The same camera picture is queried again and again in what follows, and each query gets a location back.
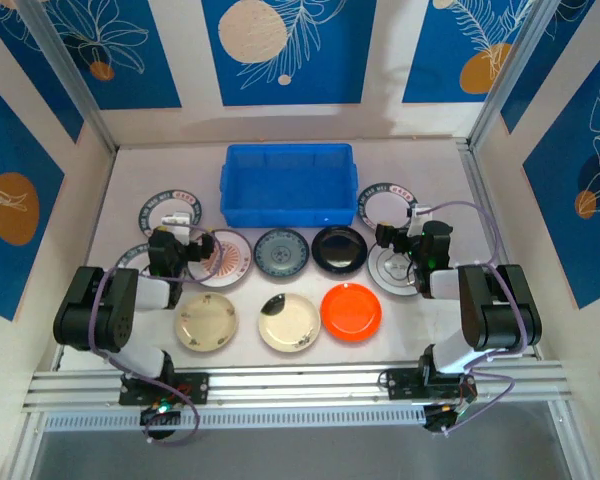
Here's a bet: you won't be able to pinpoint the white plate grey rim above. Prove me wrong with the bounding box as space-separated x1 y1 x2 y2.
367 239 431 297

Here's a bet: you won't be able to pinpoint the slotted grey cable duct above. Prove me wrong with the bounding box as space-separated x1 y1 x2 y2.
43 405 427 433

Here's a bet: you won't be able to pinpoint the cream plate small flower prints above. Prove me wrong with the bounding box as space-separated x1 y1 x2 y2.
173 292 240 354

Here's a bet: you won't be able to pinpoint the aluminium rail frame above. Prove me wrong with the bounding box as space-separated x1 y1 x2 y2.
22 362 566 415

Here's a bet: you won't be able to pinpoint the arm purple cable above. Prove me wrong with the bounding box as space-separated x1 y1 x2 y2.
427 200 529 436
87 223 226 448

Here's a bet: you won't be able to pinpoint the white plate green lettered rim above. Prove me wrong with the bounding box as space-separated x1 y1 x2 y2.
138 188 204 239
355 182 421 236
114 242 154 274

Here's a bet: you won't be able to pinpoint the aluminium side rail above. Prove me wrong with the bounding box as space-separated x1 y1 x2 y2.
454 139 541 359

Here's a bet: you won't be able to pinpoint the black glossy plate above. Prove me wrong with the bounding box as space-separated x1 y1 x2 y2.
311 225 369 275

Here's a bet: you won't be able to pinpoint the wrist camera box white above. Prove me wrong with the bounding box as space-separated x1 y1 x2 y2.
160 212 194 237
406 203 434 236

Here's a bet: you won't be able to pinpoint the blue plastic bin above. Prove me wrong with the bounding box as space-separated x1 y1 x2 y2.
218 143 357 229

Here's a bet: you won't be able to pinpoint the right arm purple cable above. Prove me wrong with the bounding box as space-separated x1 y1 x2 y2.
427 200 529 436

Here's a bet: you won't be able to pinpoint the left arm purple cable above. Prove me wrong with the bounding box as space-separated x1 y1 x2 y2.
87 223 226 448

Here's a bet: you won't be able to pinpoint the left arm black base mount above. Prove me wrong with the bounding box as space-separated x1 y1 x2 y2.
118 372 210 407

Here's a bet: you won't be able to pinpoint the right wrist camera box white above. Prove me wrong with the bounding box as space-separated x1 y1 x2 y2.
406 203 434 236

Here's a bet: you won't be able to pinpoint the cream plate black patch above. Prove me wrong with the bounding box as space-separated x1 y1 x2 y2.
257 292 322 354

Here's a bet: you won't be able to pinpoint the white plate orange sunburst print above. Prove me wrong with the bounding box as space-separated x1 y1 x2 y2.
187 228 254 290

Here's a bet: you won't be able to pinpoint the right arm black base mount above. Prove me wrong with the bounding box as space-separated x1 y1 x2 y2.
385 368 479 401

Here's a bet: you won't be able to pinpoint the blue patterned plate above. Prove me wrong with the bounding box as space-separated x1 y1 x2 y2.
253 228 311 277

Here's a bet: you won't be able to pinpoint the aluminium corner post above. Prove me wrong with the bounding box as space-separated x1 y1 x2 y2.
15 0 119 154
467 0 564 151

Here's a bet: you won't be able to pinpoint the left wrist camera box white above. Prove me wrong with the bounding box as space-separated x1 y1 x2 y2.
160 212 194 237

